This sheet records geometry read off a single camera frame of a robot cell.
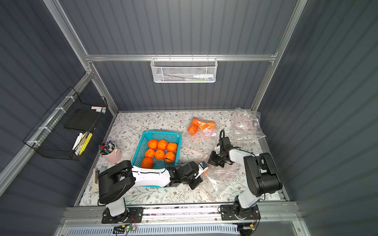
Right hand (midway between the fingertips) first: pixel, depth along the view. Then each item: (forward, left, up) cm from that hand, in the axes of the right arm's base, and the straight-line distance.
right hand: (210, 161), depth 92 cm
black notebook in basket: (+9, +69, +29) cm, 76 cm away
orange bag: (+3, +38, +5) cm, 38 cm away
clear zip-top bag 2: (+22, +3, +1) cm, 22 cm away
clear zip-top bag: (-14, -7, -1) cm, 15 cm away
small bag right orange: (+26, -2, +5) cm, 27 cm away
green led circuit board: (-35, +45, -2) cm, 57 cm away
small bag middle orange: (+26, +5, +5) cm, 27 cm away
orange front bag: (+7, +25, +5) cm, 26 cm away
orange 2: (+9, +31, +6) cm, 33 cm away
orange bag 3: (-4, +38, +6) cm, 38 cm away
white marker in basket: (-3, +67, +28) cm, 72 cm away
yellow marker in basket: (-1, +62, +27) cm, 68 cm away
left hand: (-12, +6, +2) cm, 13 cm away
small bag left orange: (+22, +12, +5) cm, 25 cm away
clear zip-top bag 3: (+29, -28, +2) cm, 40 cm away
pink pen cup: (0, +59, +11) cm, 60 cm away
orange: (+9, +37, +6) cm, 38 cm away
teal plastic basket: (+11, +44, +9) cm, 46 cm away
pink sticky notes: (+20, +66, +27) cm, 74 cm away
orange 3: (0, +25, +5) cm, 26 cm away
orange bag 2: (+2, +32, +4) cm, 32 cm away
